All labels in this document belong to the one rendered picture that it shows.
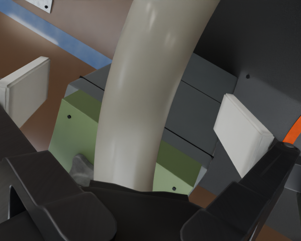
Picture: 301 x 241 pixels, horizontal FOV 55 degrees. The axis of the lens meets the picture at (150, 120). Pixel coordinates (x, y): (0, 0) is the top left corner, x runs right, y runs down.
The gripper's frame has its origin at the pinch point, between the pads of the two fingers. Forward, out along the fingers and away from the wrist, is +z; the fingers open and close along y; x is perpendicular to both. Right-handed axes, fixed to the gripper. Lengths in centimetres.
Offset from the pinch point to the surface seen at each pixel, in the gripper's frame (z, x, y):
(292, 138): 100, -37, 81
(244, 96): 109, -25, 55
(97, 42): 139, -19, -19
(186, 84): 79, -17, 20
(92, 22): 140, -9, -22
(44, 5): 149, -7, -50
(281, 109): 103, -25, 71
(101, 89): 54, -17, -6
